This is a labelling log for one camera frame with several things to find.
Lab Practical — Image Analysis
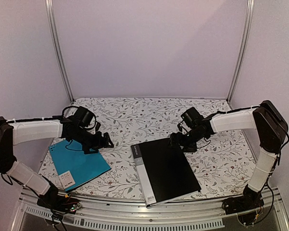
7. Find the floral tablecloth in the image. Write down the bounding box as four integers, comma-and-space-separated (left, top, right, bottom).
33, 97, 267, 201

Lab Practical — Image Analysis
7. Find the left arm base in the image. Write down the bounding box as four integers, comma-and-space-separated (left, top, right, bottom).
37, 180, 82, 215

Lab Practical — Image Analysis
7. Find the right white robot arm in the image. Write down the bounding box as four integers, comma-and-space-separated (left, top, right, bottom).
170, 100, 289, 210

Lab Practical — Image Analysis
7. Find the front aluminium rail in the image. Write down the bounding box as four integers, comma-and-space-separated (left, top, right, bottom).
11, 187, 289, 231

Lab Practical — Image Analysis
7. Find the aluminium frame post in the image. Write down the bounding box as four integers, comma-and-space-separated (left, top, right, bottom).
226, 0, 255, 104
45, 0, 74, 103

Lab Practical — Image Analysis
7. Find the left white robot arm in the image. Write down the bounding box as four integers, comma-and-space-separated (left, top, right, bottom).
0, 117, 113, 209

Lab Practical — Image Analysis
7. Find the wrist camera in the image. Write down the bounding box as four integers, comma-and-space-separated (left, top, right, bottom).
73, 106, 93, 128
181, 107, 204, 129

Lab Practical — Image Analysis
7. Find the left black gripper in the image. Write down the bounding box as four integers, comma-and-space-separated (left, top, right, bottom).
71, 127, 114, 154

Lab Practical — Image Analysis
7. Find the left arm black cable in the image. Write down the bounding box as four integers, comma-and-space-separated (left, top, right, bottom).
62, 105, 79, 118

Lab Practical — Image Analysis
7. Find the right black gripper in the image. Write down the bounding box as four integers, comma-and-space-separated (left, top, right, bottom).
167, 127, 205, 153

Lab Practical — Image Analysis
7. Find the blue folder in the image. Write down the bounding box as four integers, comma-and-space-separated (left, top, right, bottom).
49, 140, 111, 193

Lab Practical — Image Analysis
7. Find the left aluminium frame post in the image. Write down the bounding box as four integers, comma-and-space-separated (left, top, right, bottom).
45, 0, 74, 103

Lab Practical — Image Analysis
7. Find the right aluminium frame post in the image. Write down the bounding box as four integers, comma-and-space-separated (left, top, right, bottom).
226, 0, 255, 104

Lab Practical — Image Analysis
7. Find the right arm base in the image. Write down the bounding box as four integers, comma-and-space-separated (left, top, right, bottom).
221, 185, 264, 226

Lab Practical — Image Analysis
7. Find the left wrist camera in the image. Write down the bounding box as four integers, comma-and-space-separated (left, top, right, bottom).
73, 106, 93, 128

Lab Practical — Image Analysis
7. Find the black clip folder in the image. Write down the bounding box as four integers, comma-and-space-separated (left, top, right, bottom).
131, 138, 201, 207

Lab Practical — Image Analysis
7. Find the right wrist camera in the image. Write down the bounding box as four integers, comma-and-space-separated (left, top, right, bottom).
181, 107, 204, 129

